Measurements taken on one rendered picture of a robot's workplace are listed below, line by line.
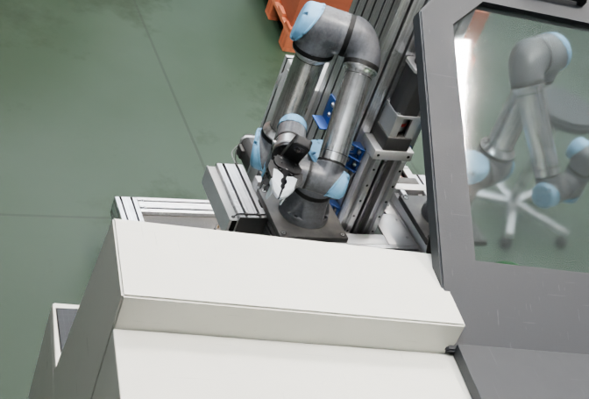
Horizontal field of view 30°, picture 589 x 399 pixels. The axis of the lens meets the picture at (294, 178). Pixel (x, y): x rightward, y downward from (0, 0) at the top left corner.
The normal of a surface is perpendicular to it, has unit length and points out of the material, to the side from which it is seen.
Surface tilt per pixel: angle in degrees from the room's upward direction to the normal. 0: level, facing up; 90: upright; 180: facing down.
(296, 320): 90
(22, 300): 0
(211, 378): 0
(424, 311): 0
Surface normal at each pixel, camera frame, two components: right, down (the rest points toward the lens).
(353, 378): 0.30, -0.79
